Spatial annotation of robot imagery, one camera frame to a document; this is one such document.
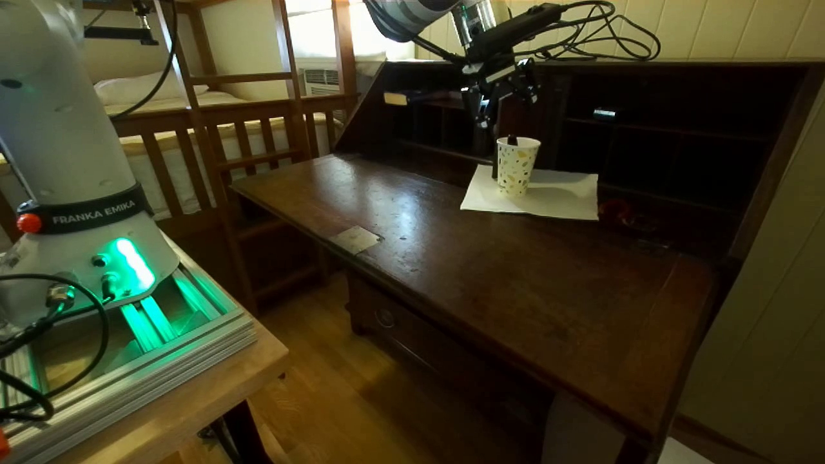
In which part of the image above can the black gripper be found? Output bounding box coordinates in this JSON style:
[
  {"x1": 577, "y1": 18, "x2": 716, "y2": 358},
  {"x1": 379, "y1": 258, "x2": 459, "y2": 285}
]
[{"x1": 461, "y1": 52, "x2": 539, "y2": 186}]

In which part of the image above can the speckled white paper cup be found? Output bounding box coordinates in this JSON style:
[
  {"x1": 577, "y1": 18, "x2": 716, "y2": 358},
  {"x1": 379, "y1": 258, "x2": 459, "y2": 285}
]
[{"x1": 492, "y1": 134, "x2": 544, "y2": 196}]

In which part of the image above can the white paper sheet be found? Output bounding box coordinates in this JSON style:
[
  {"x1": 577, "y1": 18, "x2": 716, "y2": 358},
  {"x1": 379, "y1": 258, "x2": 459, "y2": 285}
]
[{"x1": 456, "y1": 161, "x2": 604, "y2": 223}]

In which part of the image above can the dark wooden secretary desk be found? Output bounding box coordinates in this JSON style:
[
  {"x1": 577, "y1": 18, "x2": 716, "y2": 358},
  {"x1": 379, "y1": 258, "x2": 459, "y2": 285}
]
[{"x1": 224, "y1": 56, "x2": 825, "y2": 464}]

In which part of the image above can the small pale desk label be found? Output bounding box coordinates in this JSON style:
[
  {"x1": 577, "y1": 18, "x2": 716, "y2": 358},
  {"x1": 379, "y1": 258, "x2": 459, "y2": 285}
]
[{"x1": 328, "y1": 223, "x2": 382, "y2": 255}]

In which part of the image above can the wooden slatted chair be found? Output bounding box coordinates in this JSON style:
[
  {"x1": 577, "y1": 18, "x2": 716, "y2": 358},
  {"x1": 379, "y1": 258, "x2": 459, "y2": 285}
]
[{"x1": 107, "y1": 0, "x2": 360, "y2": 313}]

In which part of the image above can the white bed mattress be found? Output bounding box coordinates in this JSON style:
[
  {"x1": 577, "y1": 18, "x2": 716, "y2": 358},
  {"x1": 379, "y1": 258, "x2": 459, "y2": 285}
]
[{"x1": 84, "y1": 0, "x2": 356, "y2": 215}]

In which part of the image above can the light wooden robot table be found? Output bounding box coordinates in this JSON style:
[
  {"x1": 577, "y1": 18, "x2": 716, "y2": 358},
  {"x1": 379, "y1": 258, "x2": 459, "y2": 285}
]
[{"x1": 0, "y1": 325, "x2": 291, "y2": 464}]

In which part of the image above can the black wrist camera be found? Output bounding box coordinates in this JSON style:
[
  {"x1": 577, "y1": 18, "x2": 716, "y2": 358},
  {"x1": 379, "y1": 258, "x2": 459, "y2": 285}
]
[{"x1": 467, "y1": 0, "x2": 573, "y2": 62}]

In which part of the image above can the black wrist cable bundle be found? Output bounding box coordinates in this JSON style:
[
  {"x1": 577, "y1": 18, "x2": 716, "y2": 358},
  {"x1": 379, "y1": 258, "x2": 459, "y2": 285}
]
[{"x1": 512, "y1": 0, "x2": 666, "y2": 65}]

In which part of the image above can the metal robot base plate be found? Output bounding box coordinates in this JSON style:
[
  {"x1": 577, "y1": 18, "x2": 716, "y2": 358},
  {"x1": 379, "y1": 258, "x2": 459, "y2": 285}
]
[{"x1": 0, "y1": 230, "x2": 260, "y2": 460}]

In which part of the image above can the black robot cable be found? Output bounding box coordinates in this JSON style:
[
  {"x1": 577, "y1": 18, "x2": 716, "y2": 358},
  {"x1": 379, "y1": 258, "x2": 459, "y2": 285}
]
[{"x1": 0, "y1": 271, "x2": 115, "y2": 424}]

